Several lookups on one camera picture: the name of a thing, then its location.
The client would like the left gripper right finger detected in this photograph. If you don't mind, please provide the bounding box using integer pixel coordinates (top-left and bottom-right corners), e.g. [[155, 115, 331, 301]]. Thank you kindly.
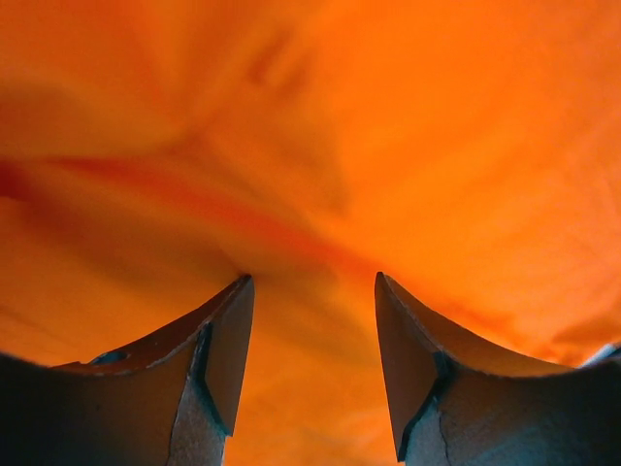
[[375, 274, 620, 465]]

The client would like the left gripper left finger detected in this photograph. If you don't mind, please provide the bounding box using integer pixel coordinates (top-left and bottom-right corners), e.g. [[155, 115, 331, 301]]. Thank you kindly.
[[1, 276, 254, 465]]

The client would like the orange t shirt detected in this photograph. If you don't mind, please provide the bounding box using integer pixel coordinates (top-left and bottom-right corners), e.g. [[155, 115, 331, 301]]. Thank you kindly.
[[1, 1, 620, 465]]

